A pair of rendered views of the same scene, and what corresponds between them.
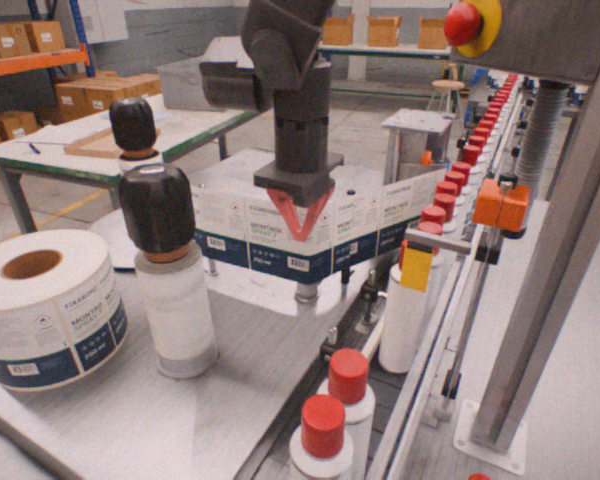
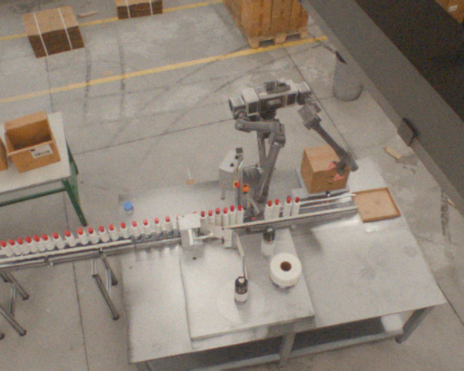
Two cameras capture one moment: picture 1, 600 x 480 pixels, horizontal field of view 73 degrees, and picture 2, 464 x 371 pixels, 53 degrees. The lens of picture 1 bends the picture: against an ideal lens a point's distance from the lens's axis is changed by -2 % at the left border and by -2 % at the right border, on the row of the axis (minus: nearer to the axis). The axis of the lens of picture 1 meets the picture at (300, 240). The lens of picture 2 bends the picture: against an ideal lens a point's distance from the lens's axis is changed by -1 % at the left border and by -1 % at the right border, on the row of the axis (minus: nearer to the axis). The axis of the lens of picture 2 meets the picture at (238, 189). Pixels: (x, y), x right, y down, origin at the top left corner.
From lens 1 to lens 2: 317 cm
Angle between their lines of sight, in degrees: 86
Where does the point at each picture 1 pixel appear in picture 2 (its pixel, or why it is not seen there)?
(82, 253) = (276, 262)
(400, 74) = not seen: outside the picture
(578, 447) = (230, 199)
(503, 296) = not seen: hidden behind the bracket
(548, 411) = (226, 204)
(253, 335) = (253, 247)
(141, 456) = (285, 242)
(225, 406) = not seen: hidden behind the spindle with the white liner
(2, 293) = (293, 260)
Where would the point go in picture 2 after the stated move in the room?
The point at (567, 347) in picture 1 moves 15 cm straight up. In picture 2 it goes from (204, 205) to (203, 192)
